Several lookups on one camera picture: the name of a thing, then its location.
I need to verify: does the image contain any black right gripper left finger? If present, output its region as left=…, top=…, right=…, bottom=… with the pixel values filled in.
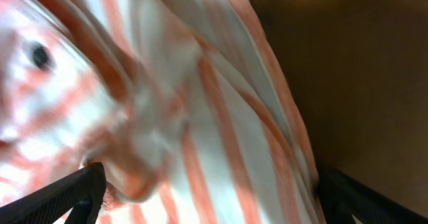
left=1, top=162, right=106, bottom=224

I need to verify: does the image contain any red white striped shirt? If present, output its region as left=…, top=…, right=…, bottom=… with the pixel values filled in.
left=1, top=0, right=325, bottom=223

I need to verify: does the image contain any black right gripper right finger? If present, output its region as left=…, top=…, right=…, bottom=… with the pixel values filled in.
left=317, top=166, right=427, bottom=224

